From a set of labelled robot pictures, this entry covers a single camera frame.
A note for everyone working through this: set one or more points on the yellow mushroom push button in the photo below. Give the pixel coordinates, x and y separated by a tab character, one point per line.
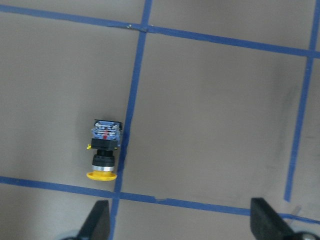
106	139

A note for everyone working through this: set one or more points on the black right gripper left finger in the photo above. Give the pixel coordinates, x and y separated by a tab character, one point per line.
97	225

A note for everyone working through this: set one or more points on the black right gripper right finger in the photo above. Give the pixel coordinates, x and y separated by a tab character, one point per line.
266	224

